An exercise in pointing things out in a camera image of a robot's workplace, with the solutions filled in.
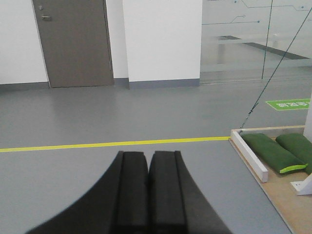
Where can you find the white wooden edge rail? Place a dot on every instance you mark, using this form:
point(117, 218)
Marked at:
point(257, 168)

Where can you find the green floor sign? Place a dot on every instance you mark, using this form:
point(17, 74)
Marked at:
point(289, 104)

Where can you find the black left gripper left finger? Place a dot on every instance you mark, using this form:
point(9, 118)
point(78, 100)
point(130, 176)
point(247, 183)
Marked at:
point(116, 204)

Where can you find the grey brown door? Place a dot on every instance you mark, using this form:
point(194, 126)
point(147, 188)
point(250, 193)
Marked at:
point(75, 42)

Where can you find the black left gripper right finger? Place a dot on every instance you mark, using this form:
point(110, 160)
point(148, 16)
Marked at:
point(177, 205)

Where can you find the white diagonal brace bracket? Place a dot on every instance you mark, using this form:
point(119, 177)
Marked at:
point(303, 187)

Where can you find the blue door platform plywood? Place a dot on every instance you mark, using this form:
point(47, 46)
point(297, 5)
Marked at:
point(295, 210)

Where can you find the green sandbag by panel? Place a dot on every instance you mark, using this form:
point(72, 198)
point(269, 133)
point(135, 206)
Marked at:
point(299, 146)

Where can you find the green sandbag near rail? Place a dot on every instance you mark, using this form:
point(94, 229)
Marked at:
point(279, 159)

